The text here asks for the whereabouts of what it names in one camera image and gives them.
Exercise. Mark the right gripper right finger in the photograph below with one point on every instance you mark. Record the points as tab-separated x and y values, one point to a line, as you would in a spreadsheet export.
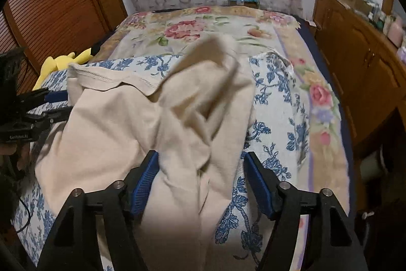
283	204

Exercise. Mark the wooden sideboard cabinet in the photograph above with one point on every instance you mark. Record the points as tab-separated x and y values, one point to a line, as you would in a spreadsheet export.
363	65

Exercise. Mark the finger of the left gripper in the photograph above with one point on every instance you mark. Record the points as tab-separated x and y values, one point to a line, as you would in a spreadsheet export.
55	116
47	96

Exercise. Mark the purple cloth bundle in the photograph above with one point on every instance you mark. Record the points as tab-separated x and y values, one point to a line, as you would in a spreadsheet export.
401	54

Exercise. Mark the peach printed t-shirt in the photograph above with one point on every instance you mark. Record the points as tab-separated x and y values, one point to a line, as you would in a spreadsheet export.
196	118

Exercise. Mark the brown louvered wardrobe door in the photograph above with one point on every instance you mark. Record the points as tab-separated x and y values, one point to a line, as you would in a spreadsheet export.
53	28

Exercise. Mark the yellow pikachu plush toy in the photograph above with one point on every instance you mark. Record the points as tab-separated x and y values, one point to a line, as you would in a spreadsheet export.
59	63

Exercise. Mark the blue floral white blanket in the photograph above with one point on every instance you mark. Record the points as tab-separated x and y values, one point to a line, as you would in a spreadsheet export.
279	138

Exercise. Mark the pink bottle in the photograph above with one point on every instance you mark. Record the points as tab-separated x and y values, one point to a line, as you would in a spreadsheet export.
395	33

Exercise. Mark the pink floral bed quilt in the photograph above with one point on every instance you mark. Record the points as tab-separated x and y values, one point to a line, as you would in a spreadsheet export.
153	42

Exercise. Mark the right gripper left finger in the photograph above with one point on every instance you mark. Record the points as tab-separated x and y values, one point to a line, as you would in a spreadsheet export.
119	204

